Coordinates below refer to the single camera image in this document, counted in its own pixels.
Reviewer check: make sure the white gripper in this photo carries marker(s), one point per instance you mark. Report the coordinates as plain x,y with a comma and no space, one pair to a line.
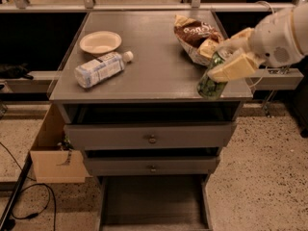
273,38

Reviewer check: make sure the green soda can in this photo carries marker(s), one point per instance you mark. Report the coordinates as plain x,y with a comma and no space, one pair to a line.
207,88

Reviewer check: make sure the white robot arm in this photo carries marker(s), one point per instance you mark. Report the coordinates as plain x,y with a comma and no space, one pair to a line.
277,40

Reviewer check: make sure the grey top drawer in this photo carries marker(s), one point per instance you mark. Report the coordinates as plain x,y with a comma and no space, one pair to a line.
153,136

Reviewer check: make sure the grey drawer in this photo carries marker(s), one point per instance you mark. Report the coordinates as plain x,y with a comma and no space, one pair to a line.
154,203
153,136
151,166

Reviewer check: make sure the grey drawer cabinet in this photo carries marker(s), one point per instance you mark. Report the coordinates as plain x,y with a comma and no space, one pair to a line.
157,87

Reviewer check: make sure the grey middle drawer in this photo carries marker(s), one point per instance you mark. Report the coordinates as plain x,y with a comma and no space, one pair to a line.
151,166

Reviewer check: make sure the grey bottom drawer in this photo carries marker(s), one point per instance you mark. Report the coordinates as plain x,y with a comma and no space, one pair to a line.
154,203

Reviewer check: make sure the brown yellow chip bag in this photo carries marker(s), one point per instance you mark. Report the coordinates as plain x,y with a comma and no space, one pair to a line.
199,39

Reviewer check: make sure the clear plastic water bottle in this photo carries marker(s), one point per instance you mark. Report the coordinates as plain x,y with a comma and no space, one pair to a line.
101,68

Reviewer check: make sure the white paper bowl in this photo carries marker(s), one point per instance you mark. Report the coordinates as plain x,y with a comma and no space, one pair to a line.
100,42

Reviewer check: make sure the cardboard box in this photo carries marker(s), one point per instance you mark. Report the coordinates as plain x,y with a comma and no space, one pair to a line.
53,162

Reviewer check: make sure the black object on shelf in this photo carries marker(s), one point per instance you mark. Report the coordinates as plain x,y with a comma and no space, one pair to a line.
15,71

